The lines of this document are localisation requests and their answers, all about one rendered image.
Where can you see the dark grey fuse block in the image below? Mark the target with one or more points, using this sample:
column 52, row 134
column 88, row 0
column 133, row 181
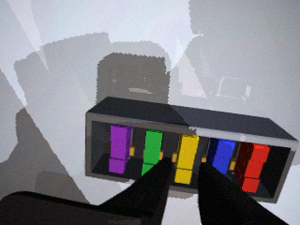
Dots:
column 115, row 132

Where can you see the small orange block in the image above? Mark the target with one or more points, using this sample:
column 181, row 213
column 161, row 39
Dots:
column 174, row 156

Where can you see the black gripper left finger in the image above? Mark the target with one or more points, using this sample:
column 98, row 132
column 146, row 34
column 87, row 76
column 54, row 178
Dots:
column 142, row 203

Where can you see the green rectangular block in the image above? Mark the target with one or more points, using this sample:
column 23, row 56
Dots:
column 152, row 146

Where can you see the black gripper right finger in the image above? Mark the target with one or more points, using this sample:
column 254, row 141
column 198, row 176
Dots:
column 222, row 202

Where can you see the blue fuse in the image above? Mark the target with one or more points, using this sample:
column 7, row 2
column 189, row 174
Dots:
column 219, row 153

